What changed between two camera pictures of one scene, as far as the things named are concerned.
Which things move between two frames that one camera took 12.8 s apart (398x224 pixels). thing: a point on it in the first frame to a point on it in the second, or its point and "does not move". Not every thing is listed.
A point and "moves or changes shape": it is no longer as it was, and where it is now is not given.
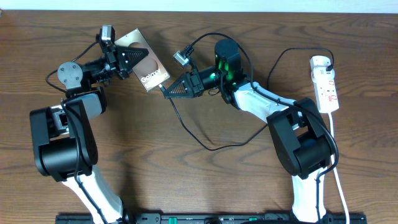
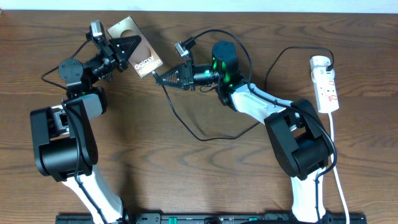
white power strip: x=325 y=89 does not move
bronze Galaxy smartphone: x=150 y=71 moves or changes shape
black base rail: x=206 y=218 does not move
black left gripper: x=115 y=62 to x=111 y=55
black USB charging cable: x=275 y=64 to x=263 y=96
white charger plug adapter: x=319 y=62 does not move
